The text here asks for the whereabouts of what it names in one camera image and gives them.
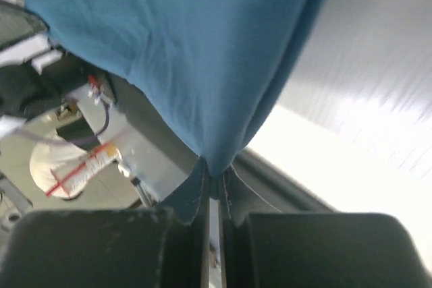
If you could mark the dark blue t-shirt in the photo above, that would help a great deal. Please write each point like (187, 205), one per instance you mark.
(213, 69)

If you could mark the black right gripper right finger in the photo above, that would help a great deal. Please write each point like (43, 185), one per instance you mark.
(310, 249)

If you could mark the white bag with red tape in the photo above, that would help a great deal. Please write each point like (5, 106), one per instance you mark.
(62, 170)

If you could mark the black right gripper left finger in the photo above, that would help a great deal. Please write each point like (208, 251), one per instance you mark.
(163, 246)

